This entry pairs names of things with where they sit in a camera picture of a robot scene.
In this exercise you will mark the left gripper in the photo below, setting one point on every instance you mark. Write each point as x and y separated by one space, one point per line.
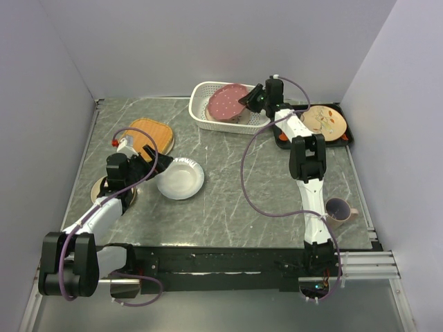
162 163

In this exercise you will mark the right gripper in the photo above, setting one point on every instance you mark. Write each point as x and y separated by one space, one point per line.
248 99

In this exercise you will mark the orange woven tray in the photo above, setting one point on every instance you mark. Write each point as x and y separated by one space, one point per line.
159 132

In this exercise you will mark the pink polka dot plate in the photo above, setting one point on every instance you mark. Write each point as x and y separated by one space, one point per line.
223 104

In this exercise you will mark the blue and cream plate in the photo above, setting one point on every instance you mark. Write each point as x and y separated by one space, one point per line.
241 119

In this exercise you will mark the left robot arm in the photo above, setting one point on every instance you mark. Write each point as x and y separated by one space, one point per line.
71 264

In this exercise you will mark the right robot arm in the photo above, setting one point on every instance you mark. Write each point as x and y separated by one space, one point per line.
307 166

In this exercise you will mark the white perforated plastic bin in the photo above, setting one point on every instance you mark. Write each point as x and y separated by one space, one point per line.
197 109

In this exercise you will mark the white scalloped bowl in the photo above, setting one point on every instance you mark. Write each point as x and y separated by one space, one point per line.
181 180

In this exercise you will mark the orange plastic spoon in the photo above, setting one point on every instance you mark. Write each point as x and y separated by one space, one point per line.
283 137

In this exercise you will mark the black serving tray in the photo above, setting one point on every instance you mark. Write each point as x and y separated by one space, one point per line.
347 137

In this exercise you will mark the small beige saucer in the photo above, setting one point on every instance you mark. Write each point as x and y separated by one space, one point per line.
95 190

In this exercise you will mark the floral peach plate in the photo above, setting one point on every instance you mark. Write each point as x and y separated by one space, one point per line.
325 120

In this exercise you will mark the pink purple mug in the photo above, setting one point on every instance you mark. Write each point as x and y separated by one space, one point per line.
339 212

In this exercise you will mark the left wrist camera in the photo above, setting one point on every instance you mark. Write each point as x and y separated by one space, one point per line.
124 145

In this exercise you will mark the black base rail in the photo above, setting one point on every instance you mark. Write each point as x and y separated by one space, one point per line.
176 269

